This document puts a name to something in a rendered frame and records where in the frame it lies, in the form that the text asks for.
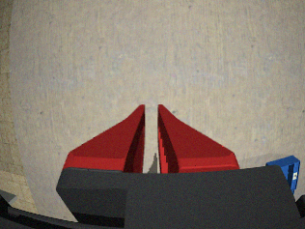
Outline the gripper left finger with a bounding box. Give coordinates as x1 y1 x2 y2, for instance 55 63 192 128
63 104 145 173

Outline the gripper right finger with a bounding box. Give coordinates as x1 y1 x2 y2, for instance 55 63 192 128
157 104 240 173

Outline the blue three-compartment bin rack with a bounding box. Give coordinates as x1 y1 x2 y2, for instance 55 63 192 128
266 155 300 194

